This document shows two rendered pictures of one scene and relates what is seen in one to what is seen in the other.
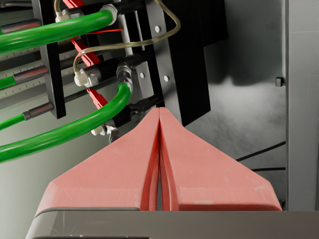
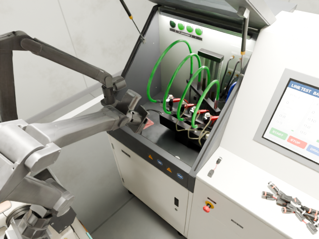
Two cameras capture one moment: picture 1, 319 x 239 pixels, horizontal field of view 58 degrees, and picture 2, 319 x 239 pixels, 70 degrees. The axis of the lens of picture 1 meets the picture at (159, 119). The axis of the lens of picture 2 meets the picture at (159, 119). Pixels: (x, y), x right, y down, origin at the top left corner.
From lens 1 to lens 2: 0.87 m
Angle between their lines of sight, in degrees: 15
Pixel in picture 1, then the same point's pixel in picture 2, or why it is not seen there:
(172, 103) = (166, 115)
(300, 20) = (161, 150)
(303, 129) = (141, 139)
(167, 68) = (174, 121)
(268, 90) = (154, 140)
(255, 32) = (170, 146)
